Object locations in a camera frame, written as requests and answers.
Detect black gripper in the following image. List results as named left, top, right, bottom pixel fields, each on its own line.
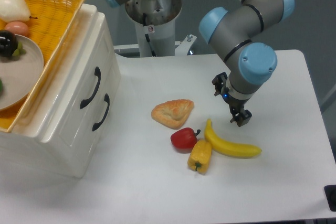
left=212, top=72, right=252, bottom=127

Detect black top drawer handle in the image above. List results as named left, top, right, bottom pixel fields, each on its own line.
left=79, top=66, right=101, bottom=109

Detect black drawer handle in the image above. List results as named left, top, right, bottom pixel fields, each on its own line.
left=79, top=66, right=101, bottom=109
left=92, top=93, right=111, bottom=132

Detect white drawer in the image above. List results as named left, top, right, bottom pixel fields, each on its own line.
left=52, top=13, right=120, bottom=147

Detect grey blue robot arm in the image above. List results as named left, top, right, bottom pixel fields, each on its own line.
left=106, top=0, right=295, bottom=126

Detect white drawer cabinet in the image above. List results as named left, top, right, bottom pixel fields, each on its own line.
left=1, top=4, right=121, bottom=177

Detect yellow banana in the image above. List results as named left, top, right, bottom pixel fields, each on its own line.
left=204, top=119, right=262, bottom=158

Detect pastry bread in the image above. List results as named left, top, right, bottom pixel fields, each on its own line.
left=151, top=99, right=194, bottom=130

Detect red bell pepper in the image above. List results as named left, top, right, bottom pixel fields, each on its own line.
left=170, top=127, right=201, bottom=151

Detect yellow bell pepper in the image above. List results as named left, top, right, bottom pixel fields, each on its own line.
left=187, top=140, right=212, bottom=174

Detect black device at table edge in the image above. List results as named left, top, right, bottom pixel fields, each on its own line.
left=324, top=185, right=336, bottom=212

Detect yellow woven basket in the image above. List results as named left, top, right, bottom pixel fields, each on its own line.
left=1, top=0, right=85, bottom=133

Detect grey plate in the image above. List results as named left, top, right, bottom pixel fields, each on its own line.
left=1, top=35, right=44, bottom=110

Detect dark purple mangosteen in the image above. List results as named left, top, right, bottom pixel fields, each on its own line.
left=0, top=30, right=18, bottom=57

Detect green vegetable piece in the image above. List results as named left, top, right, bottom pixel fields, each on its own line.
left=0, top=78, right=4, bottom=96

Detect white pear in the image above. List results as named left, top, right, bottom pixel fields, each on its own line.
left=1, top=0, right=37, bottom=23

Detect white metal mounting bracket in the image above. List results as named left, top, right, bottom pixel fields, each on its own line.
left=175, top=34, right=197, bottom=56

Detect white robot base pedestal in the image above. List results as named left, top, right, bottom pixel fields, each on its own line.
left=125, top=0, right=182, bottom=57

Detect black cable on pedestal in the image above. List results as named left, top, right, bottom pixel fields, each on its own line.
left=143, top=13, right=158, bottom=57

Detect black bottom drawer handle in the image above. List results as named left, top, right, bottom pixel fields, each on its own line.
left=92, top=93, right=111, bottom=132

